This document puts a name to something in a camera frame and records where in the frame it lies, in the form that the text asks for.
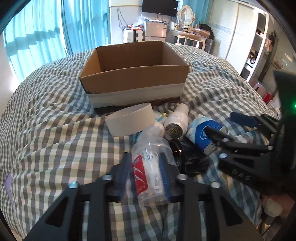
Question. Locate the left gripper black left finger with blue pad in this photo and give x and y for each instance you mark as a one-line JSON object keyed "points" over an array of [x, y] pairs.
{"points": [[64, 218]]}

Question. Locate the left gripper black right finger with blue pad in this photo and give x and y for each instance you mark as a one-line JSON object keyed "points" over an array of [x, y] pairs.
{"points": [[207, 212]]}

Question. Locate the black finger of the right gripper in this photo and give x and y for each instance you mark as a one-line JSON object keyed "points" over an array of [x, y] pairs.
{"points": [[227, 142], [264, 122]]}

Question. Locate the blue white tissue pack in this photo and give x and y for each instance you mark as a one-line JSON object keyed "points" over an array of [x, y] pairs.
{"points": [[196, 133]]}

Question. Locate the black round sunglasses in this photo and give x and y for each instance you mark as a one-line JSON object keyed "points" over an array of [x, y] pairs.
{"points": [[190, 160]]}

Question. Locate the white small hair dryer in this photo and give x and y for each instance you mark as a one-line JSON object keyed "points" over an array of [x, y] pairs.
{"points": [[177, 123]]}

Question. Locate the clear plastic cotton swab container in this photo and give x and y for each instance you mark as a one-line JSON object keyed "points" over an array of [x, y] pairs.
{"points": [[149, 184]]}

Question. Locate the white tape roll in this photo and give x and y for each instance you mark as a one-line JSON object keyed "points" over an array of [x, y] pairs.
{"points": [[131, 120]]}

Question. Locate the pink plastic stool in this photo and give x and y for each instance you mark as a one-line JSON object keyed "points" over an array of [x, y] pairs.
{"points": [[261, 90]]}

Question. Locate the purple quilt label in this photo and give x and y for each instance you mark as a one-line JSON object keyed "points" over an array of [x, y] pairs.
{"points": [[8, 187]]}

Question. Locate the grey checked bed quilt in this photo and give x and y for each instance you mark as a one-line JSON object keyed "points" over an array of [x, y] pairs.
{"points": [[51, 135]]}

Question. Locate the white sliding wardrobe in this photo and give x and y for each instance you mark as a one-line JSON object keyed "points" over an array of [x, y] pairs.
{"points": [[240, 29]]}

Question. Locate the white dressing table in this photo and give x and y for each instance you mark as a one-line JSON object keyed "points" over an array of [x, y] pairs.
{"points": [[179, 37]]}

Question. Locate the open cardboard box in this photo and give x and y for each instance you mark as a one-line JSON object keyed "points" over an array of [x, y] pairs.
{"points": [[132, 73]]}

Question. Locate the silver mini fridge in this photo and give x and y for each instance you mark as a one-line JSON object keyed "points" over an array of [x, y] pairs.
{"points": [[154, 31]]}

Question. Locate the oval vanity mirror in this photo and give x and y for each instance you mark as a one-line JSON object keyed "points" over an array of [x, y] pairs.
{"points": [[186, 15]]}

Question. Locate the right turquoise curtain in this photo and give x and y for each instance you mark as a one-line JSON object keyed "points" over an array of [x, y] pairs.
{"points": [[201, 10]]}

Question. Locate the turquoise curtain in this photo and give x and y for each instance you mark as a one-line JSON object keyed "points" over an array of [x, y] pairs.
{"points": [[34, 37], [86, 24], [201, 10]]}

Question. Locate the white suitcase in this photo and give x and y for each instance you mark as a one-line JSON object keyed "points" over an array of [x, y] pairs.
{"points": [[131, 35]]}

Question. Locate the middle turquoise curtain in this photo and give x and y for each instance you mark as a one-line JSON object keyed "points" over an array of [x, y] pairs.
{"points": [[86, 24]]}

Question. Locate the left turquoise curtain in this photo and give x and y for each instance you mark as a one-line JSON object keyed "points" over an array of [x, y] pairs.
{"points": [[34, 37]]}

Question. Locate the black wall television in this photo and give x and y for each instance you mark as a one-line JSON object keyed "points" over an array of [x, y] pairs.
{"points": [[160, 7]]}

